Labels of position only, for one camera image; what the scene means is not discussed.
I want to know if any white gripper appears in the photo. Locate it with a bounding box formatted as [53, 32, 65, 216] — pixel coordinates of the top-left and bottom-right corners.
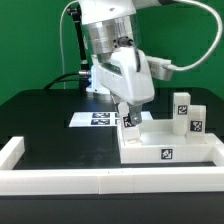
[92, 47, 155, 126]

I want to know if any white square tabletop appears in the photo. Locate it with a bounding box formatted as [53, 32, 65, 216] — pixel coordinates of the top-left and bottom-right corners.
[117, 119, 224, 167]

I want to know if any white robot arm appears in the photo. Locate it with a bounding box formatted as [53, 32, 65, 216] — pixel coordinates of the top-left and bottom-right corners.
[79, 0, 174, 126]

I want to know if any white U-shaped obstacle fence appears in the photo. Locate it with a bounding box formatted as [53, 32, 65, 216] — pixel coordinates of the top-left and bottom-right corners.
[0, 137, 224, 196]

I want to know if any white marker base plate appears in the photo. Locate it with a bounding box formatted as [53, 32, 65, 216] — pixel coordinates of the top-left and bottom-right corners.
[69, 112, 119, 127]

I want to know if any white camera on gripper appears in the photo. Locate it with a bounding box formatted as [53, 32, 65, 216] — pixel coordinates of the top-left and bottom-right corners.
[146, 56, 173, 81]

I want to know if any black cable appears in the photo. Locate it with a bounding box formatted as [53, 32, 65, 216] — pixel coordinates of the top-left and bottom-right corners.
[43, 69, 92, 90]

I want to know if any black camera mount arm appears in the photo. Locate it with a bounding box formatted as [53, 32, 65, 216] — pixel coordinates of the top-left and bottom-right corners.
[67, 6, 89, 70]

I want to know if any white cable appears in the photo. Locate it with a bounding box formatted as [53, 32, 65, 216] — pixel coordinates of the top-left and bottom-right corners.
[59, 0, 86, 76]

